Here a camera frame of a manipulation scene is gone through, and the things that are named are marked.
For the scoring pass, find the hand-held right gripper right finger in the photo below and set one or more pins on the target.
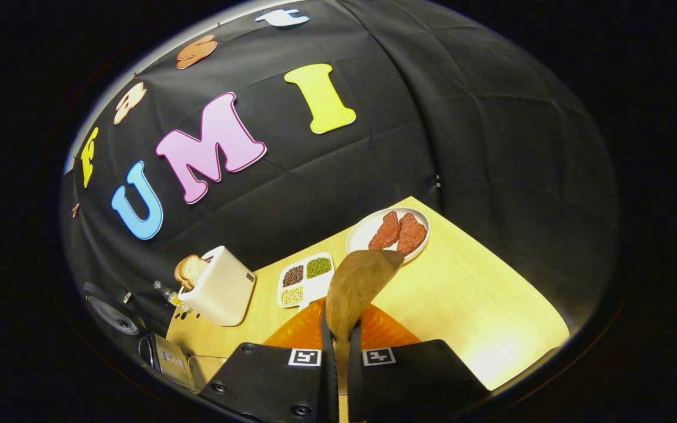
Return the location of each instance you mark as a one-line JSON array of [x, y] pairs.
[[355, 382]]

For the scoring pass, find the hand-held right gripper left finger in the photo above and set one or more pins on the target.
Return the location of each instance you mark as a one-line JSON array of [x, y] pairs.
[[329, 382]]

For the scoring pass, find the wooden spoon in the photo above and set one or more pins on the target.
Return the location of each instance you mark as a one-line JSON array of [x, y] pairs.
[[356, 282]]

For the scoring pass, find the grey rice cooker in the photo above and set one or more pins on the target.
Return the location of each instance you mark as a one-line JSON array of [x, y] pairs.
[[171, 358]]

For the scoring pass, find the white divided bean dish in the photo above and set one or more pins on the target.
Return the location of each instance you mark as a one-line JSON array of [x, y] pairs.
[[309, 282]]

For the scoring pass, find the white toaster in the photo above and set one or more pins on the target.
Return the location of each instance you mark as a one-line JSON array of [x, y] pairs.
[[224, 291]]

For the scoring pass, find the white round plate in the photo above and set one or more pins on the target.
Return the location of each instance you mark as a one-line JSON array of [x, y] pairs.
[[362, 232]]

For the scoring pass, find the red meat piece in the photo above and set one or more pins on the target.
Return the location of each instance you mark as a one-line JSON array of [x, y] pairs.
[[412, 234], [385, 230]]

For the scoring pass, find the toasted bread slice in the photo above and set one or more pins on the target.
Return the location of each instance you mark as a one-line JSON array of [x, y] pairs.
[[195, 270], [177, 274]]

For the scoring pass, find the small glass bottle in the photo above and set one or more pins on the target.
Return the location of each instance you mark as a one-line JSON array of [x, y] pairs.
[[168, 294]]

